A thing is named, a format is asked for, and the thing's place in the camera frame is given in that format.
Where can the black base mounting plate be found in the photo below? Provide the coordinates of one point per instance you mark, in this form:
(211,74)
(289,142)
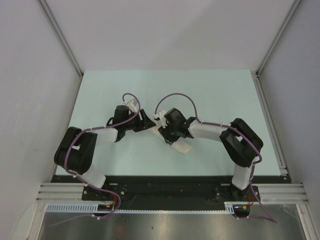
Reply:
(177,192)

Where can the aluminium front rail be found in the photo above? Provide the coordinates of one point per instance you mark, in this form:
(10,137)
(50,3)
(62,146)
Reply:
(275,193)

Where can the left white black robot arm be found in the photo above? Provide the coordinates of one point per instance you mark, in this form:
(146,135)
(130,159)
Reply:
(76,150)

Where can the aluminium frame post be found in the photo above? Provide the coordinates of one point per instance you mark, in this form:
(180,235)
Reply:
(51,19)
(293,10)

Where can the white cloth napkin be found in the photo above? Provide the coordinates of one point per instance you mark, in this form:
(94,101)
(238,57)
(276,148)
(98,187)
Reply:
(180,145)

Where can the white slotted cable duct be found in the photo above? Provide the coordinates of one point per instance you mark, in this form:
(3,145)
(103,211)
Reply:
(102,209)

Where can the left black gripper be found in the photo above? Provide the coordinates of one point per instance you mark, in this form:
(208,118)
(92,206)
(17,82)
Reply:
(145,123)

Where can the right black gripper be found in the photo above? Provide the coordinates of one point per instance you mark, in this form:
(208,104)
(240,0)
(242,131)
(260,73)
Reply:
(169,138)

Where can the right aluminium side rail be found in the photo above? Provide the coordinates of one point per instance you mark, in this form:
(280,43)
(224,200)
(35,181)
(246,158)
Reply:
(279,153)

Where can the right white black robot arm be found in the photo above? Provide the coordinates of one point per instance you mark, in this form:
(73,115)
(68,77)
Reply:
(242,144)

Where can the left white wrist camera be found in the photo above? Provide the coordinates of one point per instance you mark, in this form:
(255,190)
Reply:
(132,105)

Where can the left aluminium frame post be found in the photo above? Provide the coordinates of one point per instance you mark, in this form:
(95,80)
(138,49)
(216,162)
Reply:
(51,19)

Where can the right aluminium frame post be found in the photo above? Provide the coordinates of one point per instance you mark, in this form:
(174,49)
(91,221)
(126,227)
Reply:
(293,10)

